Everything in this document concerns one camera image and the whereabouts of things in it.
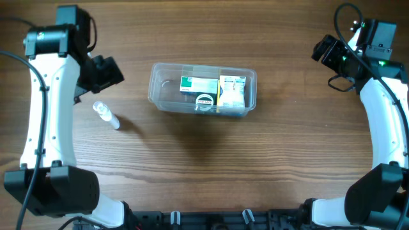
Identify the white bottle clear cap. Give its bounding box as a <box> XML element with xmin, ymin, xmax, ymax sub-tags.
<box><xmin>93</xmin><ymin>101</ymin><xmax>120</xmax><ymax>130</ymax></box>

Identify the white green medicine box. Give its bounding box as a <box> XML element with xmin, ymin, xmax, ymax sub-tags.
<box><xmin>180</xmin><ymin>76</ymin><xmax>219</xmax><ymax>94</ymax></box>

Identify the blue yellow VapoDrops box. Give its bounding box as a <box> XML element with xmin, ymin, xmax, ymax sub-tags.
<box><xmin>217</xmin><ymin>76</ymin><xmax>245</xmax><ymax>114</ymax></box>

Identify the white blue medicine box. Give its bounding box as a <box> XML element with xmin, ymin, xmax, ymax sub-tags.
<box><xmin>217</xmin><ymin>75</ymin><xmax>246</xmax><ymax>109</ymax></box>

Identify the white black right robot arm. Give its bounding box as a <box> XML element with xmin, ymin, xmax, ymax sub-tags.
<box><xmin>299</xmin><ymin>19</ymin><xmax>408</xmax><ymax>229</ymax></box>

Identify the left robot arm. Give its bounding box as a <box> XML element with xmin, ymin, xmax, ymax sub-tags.
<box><xmin>4</xmin><ymin>5</ymin><xmax>139</xmax><ymax>229</ymax></box>

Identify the clear plastic container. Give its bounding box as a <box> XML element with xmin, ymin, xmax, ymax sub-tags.
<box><xmin>148</xmin><ymin>63</ymin><xmax>257</xmax><ymax>117</ymax></box>

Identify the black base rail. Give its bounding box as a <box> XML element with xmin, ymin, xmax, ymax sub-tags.
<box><xmin>119</xmin><ymin>209</ymin><xmax>325</xmax><ymax>230</ymax></box>

